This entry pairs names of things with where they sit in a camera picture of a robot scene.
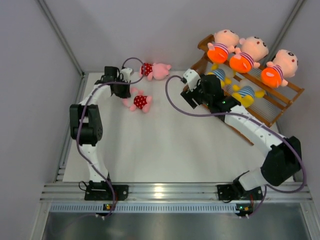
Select aluminium mounting rail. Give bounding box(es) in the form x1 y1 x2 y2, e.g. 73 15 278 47
40 182 313 203

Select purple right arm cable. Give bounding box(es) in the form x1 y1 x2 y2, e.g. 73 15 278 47
164 75 308 193

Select grey slotted cable duct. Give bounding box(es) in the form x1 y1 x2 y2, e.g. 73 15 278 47
50 202 240 214

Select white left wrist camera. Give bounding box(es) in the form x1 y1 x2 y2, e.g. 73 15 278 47
120 67 134 83

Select yellow doll blue striped front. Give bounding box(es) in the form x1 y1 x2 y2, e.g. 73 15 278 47
207 63 236 88

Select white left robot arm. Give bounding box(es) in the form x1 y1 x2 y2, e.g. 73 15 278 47
69 66 133 202

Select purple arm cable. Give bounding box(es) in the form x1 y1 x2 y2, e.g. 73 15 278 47
76 57 147 216
164 75 308 193

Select boy doll orange shorts front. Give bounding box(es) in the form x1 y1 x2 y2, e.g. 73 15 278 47
260 49 299 89

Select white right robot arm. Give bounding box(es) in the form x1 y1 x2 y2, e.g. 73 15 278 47
181 70 303 199

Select yellow doll blue striped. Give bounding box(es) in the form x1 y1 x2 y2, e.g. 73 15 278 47
231 78 266 108
207 63 236 88

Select brown wooden toy shelf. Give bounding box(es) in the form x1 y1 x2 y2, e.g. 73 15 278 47
191 34 305 127

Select pink pig doll back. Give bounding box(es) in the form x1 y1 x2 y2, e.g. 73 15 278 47
139 62 172 81

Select large boy doll orange shorts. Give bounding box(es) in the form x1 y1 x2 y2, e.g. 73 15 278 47
207 29 240 64

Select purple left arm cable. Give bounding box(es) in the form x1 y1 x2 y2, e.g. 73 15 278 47
76 57 147 216

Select pink pig doll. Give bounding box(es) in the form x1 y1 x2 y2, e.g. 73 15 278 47
122 87 153 114
139 62 172 81

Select pink pig doll front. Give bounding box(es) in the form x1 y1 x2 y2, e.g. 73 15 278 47
122 87 153 114

